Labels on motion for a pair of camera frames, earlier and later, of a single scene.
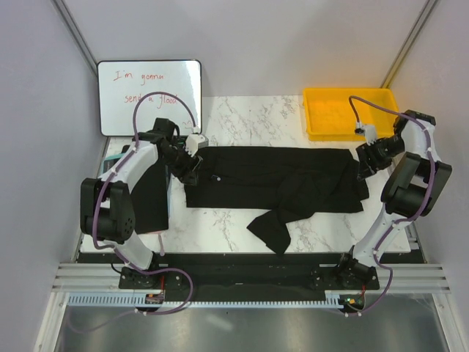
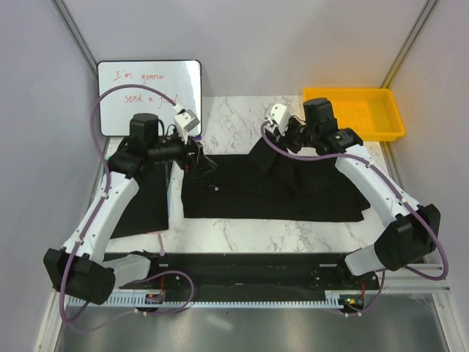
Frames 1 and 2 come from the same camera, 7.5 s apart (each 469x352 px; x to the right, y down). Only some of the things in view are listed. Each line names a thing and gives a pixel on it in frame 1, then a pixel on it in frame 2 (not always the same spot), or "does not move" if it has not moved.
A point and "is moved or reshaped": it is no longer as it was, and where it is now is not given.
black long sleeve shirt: (286, 180) is moved or reshaped
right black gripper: (363, 152) -> (286, 140)
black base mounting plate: (248, 273) does not move
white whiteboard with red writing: (121, 83) does not move
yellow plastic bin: (329, 117) does not move
